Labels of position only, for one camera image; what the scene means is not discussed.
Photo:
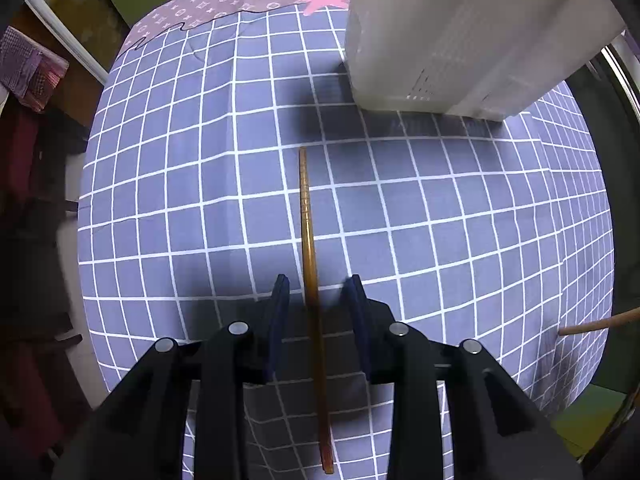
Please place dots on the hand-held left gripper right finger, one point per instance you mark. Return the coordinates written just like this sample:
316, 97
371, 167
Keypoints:
357, 320

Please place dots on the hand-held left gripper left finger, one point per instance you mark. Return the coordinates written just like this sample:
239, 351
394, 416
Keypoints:
277, 330

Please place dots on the wooden chopstick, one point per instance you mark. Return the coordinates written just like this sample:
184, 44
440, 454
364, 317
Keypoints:
311, 260
600, 323

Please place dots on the white plastic utensil holder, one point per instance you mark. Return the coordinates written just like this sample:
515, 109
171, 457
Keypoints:
450, 35

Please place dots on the checked blue and pink tablecloth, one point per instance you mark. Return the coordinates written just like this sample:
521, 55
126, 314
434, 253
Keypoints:
200, 185

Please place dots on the dark red garment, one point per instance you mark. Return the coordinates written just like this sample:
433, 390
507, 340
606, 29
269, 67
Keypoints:
22, 160

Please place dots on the purple plaid cloth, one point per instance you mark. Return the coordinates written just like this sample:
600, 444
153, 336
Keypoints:
25, 70

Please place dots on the sliding glass door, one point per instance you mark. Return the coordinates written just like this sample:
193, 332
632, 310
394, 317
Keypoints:
65, 35

